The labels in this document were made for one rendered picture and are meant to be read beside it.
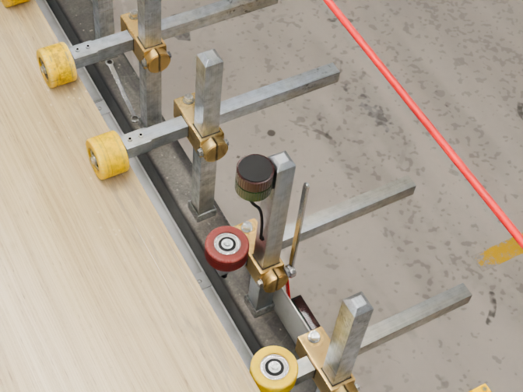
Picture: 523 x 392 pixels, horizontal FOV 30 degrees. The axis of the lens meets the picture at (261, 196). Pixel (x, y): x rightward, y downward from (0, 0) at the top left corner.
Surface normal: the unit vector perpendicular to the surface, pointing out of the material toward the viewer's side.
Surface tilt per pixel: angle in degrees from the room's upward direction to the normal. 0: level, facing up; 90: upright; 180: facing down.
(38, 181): 0
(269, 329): 0
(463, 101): 0
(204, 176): 90
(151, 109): 90
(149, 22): 90
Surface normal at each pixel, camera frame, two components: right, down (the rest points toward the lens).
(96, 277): 0.08, -0.59
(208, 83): 0.48, 0.73
